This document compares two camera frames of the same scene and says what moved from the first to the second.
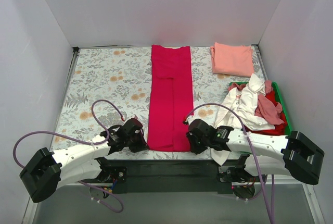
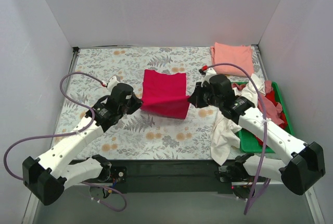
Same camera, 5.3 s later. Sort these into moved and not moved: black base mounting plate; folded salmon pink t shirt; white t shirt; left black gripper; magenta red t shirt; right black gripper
Moved: right black gripper; left black gripper; magenta red t shirt
Not moved: black base mounting plate; white t shirt; folded salmon pink t shirt
